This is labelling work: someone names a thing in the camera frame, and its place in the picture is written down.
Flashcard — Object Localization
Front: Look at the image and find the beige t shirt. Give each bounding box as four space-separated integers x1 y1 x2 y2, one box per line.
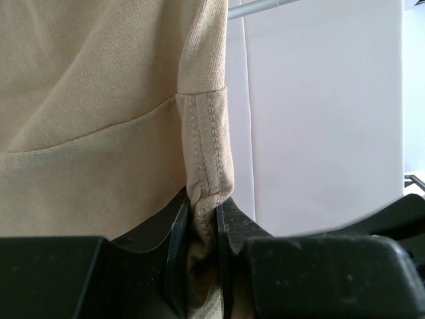
1 1 234 318

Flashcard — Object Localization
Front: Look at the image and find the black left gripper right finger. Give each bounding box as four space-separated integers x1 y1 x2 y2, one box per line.
216 199 424 318

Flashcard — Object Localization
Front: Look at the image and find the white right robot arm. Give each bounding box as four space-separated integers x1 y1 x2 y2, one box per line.
340 194 424 271

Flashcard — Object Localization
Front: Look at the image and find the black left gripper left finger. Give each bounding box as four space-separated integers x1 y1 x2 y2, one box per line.
1 190 189 318

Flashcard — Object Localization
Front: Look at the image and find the white metal clothes rack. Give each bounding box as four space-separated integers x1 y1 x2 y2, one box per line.
228 0 297 20

